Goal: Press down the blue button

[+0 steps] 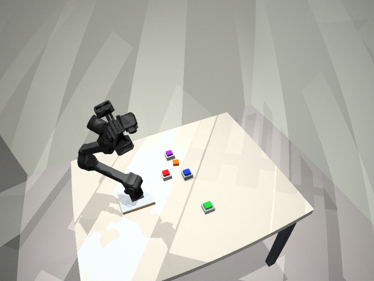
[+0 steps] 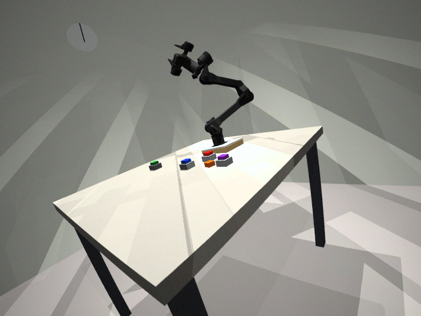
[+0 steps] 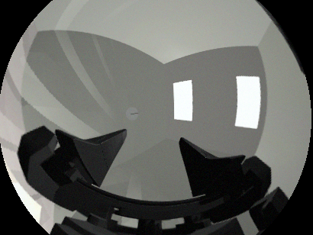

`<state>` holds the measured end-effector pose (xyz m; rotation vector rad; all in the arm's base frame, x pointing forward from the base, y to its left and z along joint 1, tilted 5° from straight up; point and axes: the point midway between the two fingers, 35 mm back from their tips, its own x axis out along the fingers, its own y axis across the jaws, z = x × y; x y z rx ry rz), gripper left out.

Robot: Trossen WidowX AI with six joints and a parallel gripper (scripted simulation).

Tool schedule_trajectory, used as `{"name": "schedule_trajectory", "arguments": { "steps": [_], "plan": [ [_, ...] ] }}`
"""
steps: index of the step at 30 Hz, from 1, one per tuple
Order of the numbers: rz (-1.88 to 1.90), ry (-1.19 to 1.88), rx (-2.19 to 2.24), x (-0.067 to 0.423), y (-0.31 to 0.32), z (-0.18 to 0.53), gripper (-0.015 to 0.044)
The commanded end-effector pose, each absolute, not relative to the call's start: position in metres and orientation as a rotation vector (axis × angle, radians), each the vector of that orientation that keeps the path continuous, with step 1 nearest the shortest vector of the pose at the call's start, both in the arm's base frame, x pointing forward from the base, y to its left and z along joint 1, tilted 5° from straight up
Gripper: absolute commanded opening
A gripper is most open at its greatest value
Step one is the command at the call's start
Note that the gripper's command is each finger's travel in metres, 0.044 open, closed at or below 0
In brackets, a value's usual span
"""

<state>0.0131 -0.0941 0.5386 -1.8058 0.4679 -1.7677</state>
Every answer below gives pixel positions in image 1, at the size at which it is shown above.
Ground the blue button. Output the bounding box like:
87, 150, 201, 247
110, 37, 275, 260
181, 169, 193, 180

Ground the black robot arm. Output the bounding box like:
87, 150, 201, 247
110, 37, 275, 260
78, 112, 144, 202

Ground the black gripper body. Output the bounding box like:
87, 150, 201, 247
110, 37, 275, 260
94, 100, 134, 156

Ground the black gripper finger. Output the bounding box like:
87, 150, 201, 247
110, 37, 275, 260
112, 132, 132, 150
96, 104, 114, 118

